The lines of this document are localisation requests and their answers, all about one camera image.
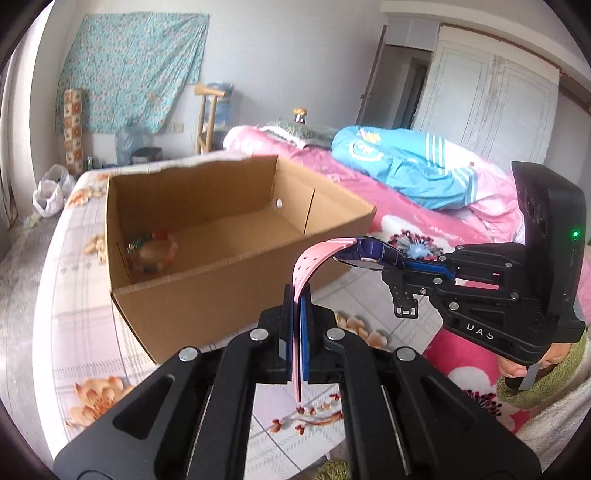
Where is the white wardrobe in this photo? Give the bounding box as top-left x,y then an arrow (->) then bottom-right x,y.
411,23 -> 561,171

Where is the blue striped jacket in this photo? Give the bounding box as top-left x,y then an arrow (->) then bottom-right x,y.
331,124 -> 478,212

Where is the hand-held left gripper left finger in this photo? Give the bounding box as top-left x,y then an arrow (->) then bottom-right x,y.
52,284 -> 296,480

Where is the clear large water bottle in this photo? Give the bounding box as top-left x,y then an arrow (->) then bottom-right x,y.
115,121 -> 147,166

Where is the green patterned cloth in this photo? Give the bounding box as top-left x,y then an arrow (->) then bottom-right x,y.
261,117 -> 340,148

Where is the white plastic bag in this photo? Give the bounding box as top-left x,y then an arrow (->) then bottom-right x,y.
32,164 -> 77,217

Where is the person's right hand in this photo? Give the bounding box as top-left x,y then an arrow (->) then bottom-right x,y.
499,339 -> 578,380

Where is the pink strap watch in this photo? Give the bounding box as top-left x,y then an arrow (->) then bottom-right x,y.
292,237 -> 407,407

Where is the tall patterned box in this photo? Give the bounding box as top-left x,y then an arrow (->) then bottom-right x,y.
63,88 -> 86,178

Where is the brown cardboard box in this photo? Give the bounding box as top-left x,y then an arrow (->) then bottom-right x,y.
105,154 -> 377,365

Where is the wooden chair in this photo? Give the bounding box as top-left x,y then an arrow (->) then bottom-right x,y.
194,84 -> 227,155

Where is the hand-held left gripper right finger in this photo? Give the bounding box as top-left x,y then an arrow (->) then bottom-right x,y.
298,295 -> 541,480

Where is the teal floral wall cloth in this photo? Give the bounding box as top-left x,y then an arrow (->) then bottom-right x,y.
55,13 -> 209,134

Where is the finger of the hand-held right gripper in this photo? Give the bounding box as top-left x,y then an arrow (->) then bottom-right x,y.
381,270 -> 462,320
397,244 -> 529,282

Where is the colourful bead bracelet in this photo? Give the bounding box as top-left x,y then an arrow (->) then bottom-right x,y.
126,232 -> 170,254

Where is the brown door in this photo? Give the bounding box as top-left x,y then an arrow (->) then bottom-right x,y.
358,25 -> 389,125

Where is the black bin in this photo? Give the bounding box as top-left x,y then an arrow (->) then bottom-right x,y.
131,147 -> 163,165

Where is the person's right forearm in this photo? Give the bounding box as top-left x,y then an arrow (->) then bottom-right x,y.
496,330 -> 591,462

